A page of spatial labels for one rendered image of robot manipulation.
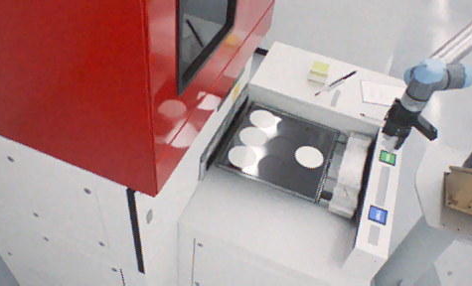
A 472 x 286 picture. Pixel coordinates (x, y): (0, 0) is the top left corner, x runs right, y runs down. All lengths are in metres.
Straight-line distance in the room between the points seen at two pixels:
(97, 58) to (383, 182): 1.02
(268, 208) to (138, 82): 0.84
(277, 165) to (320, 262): 0.35
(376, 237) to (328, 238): 0.18
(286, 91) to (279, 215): 0.51
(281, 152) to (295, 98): 0.25
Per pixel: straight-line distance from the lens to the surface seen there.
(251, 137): 1.51
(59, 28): 0.73
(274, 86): 1.64
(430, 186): 1.72
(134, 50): 0.65
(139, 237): 1.09
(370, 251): 1.26
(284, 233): 1.37
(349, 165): 1.55
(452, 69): 1.34
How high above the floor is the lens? 1.97
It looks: 46 degrees down
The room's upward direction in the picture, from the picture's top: 9 degrees clockwise
